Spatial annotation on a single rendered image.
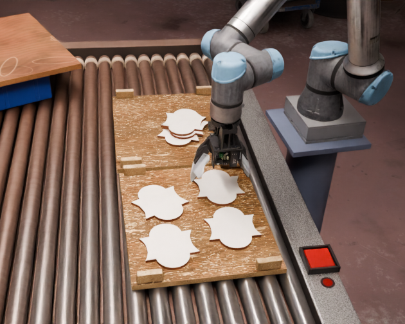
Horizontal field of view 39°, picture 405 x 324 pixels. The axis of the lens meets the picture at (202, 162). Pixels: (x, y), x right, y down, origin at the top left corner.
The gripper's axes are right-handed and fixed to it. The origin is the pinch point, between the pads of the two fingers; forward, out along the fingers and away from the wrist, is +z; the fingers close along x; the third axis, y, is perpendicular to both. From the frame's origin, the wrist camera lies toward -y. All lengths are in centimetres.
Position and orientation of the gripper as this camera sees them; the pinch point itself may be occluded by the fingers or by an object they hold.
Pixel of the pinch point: (219, 177)
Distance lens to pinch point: 149.4
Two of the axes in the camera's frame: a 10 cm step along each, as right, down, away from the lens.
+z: -0.4, 8.1, 5.8
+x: 9.8, -0.8, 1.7
